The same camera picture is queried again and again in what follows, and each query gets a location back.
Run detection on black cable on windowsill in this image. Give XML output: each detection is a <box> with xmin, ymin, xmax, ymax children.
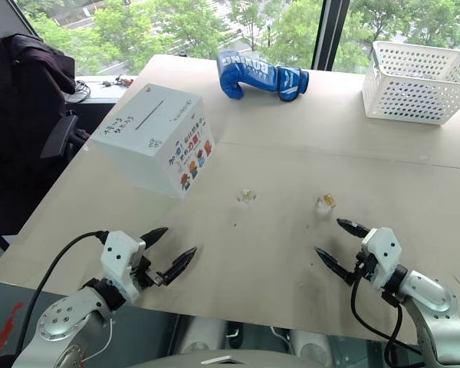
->
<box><xmin>67</xmin><ymin>79</ymin><xmax>92</xmax><ymax>104</ymax></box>

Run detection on dark jacket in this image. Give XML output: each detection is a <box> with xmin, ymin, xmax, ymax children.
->
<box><xmin>0</xmin><ymin>33</ymin><xmax>77</xmax><ymax>166</ymax></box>

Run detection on small candy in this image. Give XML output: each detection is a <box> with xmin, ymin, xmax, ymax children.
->
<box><xmin>235</xmin><ymin>188</ymin><xmax>258</xmax><ymax>205</ymax></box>
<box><xmin>315</xmin><ymin>193</ymin><xmax>337</xmax><ymax>211</ymax></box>

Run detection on white cardboard ballot box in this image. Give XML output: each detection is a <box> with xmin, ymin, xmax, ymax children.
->
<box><xmin>88</xmin><ymin>83</ymin><xmax>216</xmax><ymax>199</ymax></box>

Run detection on white perforated plastic basket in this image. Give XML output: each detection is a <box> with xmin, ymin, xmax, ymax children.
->
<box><xmin>361</xmin><ymin>40</ymin><xmax>460</xmax><ymax>127</ymax></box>

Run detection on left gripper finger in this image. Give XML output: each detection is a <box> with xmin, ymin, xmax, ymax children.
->
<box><xmin>140</xmin><ymin>226</ymin><xmax>169</xmax><ymax>251</ymax></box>
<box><xmin>162</xmin><ymin>245</ymin><xmax>199</xmax><ymax>287</ymax></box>

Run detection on dark window frame post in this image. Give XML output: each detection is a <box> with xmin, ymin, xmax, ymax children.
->
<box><xmin>311</xmin><ymin>0</ymin><xmax>351</xmax><ymax>72</ymax></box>

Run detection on black office chair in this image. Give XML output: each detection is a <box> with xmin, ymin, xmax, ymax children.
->
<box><xmin>0</xmin><ymin>109</ymin><xmax>91</xmax><ymax>238</ymax></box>

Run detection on grey rounded shape under table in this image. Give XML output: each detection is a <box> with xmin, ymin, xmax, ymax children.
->
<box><xmin>174</xmin><ymin>314</ymin><xmax>229</xmax><ymax>356</ymax></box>
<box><xmin>286</xmin><ymin>328</ymin><xmax>333</xmax><ymax>367</ymax></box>

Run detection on grey robot torso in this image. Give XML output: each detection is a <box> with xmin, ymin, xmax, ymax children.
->
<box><xmin>128</xmin><ymin>348</ymin><xmax>306</xmax><ymax>368</ymax></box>

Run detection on small clutter on windowsill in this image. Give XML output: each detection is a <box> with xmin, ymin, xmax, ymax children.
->
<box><xmin>100</xmin><ymin>74</ymin><xmax>136</xmax><ymax>88</ymax></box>

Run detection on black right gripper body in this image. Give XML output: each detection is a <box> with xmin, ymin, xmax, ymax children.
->
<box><xmin>353</xmin><ymin>251</ymin><xmax>379</xmax><ymax>284</ymax></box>

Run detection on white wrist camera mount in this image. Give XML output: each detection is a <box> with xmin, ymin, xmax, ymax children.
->
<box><xmin>361</xmin><ymin>227</ymin><xmax>403</xmax><ymax>292</ymax></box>
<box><xmin>100</xmin><ymin>230</ymin><xmax>147</xmax><ymax>303</ymax></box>

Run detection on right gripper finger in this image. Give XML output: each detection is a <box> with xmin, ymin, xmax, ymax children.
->
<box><xmin>336</xmin><ymin>218</ymin><xmax>371</xmax><ymax>239</ymax></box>
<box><xmin>314</xmin><ymin>246</ymin><xmax>357</xmax><ymax>287</ymax></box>

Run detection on thin white cable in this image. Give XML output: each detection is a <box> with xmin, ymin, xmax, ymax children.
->
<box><xmin>80</xmin><ymin>317</ymin><xmax>114</xmax><ymax>364</ymax></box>

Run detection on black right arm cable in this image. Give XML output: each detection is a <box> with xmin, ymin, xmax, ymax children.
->
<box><xmin>350</xmin><ymin>257</ymin><xmax>425</xmax><ymax>368</ymax></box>

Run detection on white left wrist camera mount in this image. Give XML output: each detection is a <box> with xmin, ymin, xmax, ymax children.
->
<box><xmin>100</xmin><ymin>230</ymin><xmax>147</xmax><ymax>303</ymax></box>

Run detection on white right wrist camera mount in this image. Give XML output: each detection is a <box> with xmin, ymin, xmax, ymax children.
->
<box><xmin>361</xmin><ymin>227</ymin><xmax>403</xmax><ymax>292</ymax></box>

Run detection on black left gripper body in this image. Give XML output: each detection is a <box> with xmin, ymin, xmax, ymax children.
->
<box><xmin>131</xmin><ymin>245</ymin><xmax>166</xmax><ymax>291</ymax></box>

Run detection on blue boxing glove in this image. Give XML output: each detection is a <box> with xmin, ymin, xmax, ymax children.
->
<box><xmin>216</xmin><ymin>49</ymin><xmax>310</xmax><ymax>103</ymax></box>

